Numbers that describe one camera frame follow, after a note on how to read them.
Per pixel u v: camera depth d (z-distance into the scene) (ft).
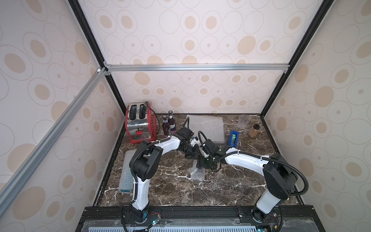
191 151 2.68
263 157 1.64
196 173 2.73
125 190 2.61
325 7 2.24
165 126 3.12
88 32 2.46
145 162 1.71
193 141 2.90
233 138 3.19
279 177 1.49
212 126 3.64
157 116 3.51
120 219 2.33
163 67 5.69
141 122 2.99
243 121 3.68
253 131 3.30
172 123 3.29
